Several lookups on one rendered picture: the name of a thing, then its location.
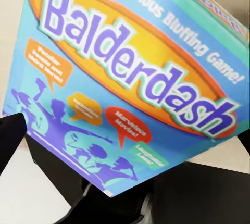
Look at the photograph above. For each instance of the board game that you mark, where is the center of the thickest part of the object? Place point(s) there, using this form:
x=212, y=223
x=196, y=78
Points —
x=123, y=90

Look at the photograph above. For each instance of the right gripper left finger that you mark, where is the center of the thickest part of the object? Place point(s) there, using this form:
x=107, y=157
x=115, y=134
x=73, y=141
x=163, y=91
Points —
x=12, y=130

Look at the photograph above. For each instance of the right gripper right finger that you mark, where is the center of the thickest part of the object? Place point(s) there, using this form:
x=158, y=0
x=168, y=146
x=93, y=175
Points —
x=245, y=139

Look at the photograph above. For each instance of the bed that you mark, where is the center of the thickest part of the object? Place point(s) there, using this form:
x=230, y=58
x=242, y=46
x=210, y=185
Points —
x=230, y=155

